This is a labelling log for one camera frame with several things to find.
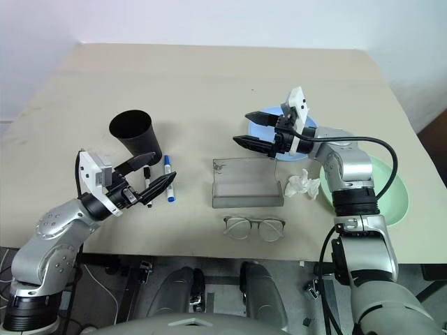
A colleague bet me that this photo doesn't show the grey robot torso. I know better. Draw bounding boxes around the grey robot torso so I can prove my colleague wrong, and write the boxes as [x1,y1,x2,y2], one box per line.
[87,312,291,335]

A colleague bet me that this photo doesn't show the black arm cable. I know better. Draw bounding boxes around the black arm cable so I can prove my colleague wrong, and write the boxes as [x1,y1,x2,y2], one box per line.
[295,133,400,335]
[74,150,87,200]

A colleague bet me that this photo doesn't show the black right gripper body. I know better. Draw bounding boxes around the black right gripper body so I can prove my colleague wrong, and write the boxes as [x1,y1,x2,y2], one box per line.
[268,113,298,160]

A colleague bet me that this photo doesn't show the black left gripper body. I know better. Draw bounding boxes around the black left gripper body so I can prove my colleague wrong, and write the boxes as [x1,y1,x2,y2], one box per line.
[104,170,147,211]

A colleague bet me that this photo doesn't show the light green plate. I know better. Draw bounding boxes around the light green plate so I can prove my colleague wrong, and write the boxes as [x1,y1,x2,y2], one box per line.
[319,155,410,227]

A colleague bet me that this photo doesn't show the thin white floor cable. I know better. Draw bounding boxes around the thin white floor cable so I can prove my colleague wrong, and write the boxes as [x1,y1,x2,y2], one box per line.
[82,263,118,324]

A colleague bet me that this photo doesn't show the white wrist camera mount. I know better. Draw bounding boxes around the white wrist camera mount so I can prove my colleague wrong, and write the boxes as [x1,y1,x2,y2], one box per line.
[280,86,311,155]
[77,149,124,216]

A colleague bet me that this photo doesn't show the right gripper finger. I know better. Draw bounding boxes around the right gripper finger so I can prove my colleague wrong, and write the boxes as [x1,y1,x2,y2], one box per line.
[244,110,281,128]
[233,134,277,157]

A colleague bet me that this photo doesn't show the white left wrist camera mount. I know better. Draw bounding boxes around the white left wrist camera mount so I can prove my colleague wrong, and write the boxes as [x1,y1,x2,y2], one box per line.
[77,149,124,216]

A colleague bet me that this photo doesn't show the thin-framed eyeglasses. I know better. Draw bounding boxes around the thin-framed eyeglasses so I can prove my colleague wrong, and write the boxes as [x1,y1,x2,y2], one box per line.
[222,215,287,243]

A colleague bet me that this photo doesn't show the light blue plate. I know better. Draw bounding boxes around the light blue plate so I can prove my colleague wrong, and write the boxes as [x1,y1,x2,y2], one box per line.
[247,106,319,162]

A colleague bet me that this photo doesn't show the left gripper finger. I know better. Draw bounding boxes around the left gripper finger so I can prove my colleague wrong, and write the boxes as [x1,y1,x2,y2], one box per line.
[113,151,157,177]
[139,170,177,205]

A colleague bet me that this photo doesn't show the blue whiteboard marker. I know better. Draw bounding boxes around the blue whiteboard marker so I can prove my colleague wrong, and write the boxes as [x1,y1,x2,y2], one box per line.
[163,154,177,203]

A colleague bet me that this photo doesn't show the crumpled white tissue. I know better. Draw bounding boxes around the crumpled white tissue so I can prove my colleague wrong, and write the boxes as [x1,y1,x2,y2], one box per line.
[283,168,321,201]

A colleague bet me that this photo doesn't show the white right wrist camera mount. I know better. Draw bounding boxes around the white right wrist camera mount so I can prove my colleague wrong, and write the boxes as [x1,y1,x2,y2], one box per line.
[280,86,311,155]

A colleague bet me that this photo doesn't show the black plastic cup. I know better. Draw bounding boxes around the black plastic cup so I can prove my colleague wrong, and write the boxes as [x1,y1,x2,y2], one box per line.
[108,110,163,160]

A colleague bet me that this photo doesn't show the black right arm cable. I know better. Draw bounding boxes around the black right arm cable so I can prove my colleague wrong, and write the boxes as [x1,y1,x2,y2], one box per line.
[295,133,400,335]

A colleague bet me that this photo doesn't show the clear glasses case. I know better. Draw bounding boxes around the clear glasses case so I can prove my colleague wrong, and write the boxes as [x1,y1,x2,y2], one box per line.
[212,157,284,209]

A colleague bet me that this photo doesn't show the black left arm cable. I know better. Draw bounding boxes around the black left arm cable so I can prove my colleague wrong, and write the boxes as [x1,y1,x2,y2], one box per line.
[74,150,87,200]

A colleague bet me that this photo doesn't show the dark grey rounded shape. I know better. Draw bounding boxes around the dark grey rounded shape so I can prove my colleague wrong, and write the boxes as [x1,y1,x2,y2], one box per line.
[146,267,207,322]
[240,260,289,329]

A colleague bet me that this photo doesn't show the black whiteboard marker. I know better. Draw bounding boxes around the black whiteboard marker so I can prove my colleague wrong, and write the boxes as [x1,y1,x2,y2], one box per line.
[142,166,154,209]

